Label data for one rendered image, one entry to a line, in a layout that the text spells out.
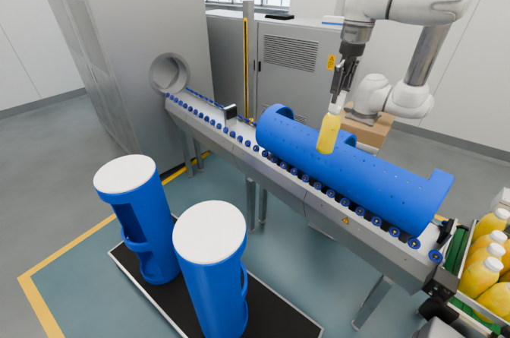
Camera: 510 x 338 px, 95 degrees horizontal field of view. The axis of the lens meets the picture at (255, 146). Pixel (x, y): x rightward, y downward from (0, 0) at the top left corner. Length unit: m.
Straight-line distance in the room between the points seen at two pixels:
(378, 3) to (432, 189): 0.65
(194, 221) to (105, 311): 1.28
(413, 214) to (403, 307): 1.22
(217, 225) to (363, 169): 0.63
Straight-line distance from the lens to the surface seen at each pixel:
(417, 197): 1.05
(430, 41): 1.39
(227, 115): 1.67
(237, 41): 3.17
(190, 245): 0.94
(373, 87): 1.52
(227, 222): 0.98
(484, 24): 3.69
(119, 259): 2.13
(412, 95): 1.48
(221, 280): 1.02
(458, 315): 1.20
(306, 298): 1.99
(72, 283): 2.38
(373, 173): 1.06
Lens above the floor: 1.82
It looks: 36 degrees down
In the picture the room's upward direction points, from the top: 1 degrees clockwise
